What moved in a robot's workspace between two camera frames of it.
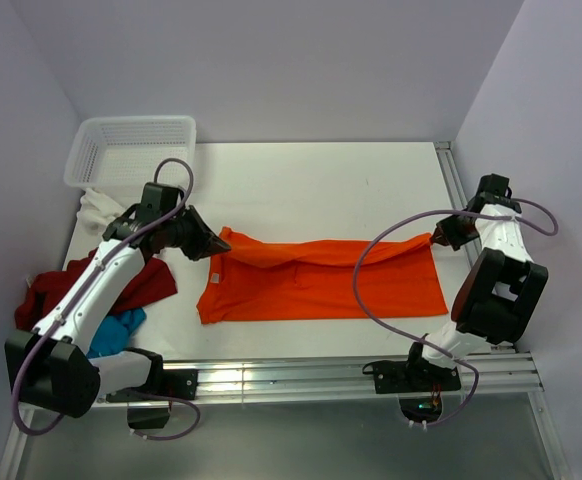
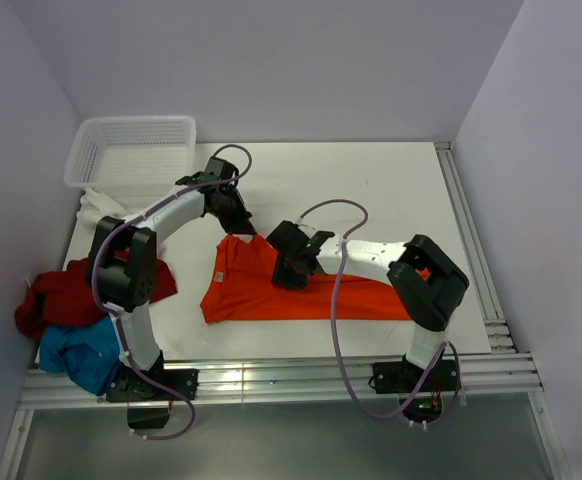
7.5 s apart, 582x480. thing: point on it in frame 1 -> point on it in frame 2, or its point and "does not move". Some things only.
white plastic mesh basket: x=124 y=152 does not move
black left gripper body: x=188 y=233 -> x=232 y=212
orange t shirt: x=265 y=277 does not move
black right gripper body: x=457 y=230 -> x=288 y=273
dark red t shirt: x=151 y=280 does not move
